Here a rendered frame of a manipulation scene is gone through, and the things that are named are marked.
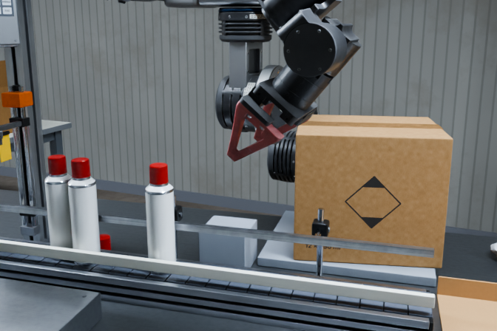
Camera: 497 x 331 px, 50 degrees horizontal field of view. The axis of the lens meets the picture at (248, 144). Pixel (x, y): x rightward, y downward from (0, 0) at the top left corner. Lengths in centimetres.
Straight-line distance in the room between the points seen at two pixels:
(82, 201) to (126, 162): 329
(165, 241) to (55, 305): 21
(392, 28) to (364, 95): 45
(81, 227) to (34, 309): 18
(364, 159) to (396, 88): 239
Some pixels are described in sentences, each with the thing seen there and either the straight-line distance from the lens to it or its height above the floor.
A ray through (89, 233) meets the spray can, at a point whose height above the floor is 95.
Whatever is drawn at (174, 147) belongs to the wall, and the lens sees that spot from 405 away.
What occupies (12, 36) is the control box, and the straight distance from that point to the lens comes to 123.
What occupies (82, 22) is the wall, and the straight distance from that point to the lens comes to 439.
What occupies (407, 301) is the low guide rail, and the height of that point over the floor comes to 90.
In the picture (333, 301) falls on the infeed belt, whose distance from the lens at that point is 94.
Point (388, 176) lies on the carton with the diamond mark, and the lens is 108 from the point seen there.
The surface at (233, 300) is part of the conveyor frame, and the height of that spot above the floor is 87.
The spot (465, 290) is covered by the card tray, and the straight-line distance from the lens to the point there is 110.
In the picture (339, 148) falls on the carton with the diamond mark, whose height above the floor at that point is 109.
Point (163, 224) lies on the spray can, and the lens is 98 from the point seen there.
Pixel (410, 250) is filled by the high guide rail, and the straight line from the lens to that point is 96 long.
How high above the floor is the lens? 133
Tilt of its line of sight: 13 degrees down
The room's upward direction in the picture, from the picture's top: straight up
